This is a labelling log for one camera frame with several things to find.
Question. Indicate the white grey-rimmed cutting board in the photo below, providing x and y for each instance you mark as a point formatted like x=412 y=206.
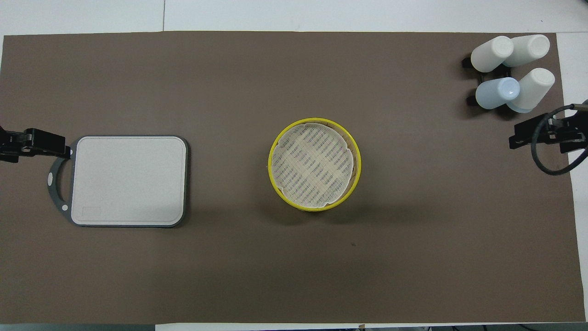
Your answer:
x=138 y=184

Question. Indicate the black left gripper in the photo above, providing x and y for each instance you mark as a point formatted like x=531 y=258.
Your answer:
x=11 y=145

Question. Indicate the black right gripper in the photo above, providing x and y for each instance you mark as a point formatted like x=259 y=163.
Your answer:
x=572 y=133

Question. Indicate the black cup rack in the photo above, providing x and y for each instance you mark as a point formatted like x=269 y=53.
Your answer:
x=500 y=71

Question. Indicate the yellow-rimmed bamboo steamer tier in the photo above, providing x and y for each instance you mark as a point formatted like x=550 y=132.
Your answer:
x=303 y=208

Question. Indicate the white plastic cup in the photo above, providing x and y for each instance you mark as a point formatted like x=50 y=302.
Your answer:
x=530 y=48
x=489 y=54
x=535 y=89

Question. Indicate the brown table mat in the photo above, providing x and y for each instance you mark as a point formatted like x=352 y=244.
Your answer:
x=275 y=276

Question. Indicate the white perforated steamer liner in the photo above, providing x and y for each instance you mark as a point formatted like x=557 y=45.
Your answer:
x=312 y=165

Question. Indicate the light blue plastic cup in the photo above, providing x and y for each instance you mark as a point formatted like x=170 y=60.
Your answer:
x=496 y=93

